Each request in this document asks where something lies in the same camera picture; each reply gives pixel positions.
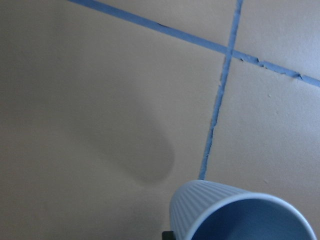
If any blue ribbed plastic cup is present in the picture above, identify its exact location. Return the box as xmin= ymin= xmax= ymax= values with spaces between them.
xmin=169 ymin=180 xmax=317 ymax=240

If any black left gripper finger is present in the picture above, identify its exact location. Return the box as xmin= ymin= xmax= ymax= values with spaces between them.
xmin=161 ymin=231 xmax=175 ymax=240

